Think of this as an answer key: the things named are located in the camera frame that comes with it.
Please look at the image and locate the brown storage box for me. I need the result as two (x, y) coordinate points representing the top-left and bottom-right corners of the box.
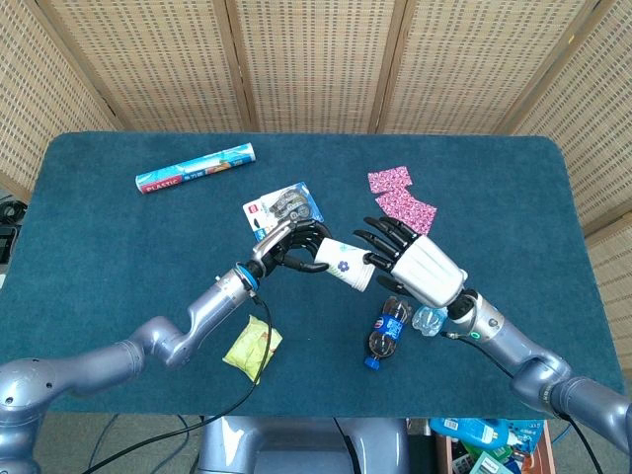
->
(436, 419), (558, 474)

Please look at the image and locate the grey robot torso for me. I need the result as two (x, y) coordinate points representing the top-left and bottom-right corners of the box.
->
(197, 416), (411, 474)

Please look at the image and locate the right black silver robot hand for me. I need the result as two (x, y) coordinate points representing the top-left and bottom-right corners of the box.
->
(353, 215), (469, 308)

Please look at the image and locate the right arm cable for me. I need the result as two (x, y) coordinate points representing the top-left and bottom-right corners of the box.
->
(443, 331), (606, 474)

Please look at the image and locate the white paper cup flower print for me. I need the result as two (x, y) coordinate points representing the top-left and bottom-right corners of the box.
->
(313, 236), (372, 293)

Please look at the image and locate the black torso cable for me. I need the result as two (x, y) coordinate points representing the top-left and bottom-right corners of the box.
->
(333, 417), (364, 474)

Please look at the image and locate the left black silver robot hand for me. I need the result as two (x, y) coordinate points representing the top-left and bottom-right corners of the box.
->
(246, 218), (333, 278)

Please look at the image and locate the teal table mat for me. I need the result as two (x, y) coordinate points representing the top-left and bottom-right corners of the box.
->
(0, 131), (624, 420)

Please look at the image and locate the pink patterned cloth piece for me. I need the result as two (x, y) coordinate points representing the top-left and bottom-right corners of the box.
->
(367, 165), (413, 195)
(374, 187), (438, 238)

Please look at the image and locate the bamboo folding screen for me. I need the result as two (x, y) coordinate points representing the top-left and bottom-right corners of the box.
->
(0, 0), (632, 302)

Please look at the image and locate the blue floor cable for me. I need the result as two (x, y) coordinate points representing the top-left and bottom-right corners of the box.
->
(91, 414), (122, 474)

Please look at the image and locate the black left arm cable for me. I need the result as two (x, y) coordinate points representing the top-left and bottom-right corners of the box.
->
(81, 290), (274, 474)

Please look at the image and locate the plastic wrap roll box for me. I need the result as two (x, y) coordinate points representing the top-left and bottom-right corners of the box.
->
(134, 142), (257, 197)

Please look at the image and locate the blue detergent bottle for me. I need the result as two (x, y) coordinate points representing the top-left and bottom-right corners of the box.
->
(429, 418), (510, 449)

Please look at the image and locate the cola bottle blue label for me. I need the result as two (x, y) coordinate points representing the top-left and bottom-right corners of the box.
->
(363, 294), (414, 370)

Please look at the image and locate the yellow-green snack bag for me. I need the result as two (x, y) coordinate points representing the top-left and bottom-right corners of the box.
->
(221, 314), (283, 386)

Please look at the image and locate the clear water bottle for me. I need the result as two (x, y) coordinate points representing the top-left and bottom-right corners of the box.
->
(411, 304), (449, 338)

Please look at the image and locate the teal product box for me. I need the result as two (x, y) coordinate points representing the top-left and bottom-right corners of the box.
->
(467, 450), (515, 474)

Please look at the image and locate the blue printed pouch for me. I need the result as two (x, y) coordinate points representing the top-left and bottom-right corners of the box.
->
(506, 419), (545, 449)

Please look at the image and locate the correction tape blister pack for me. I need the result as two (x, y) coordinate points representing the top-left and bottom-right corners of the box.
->
(242, 181), (326, 244)

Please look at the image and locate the black electronic device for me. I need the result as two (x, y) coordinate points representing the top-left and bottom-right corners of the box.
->
(0, 195), (29, 266)

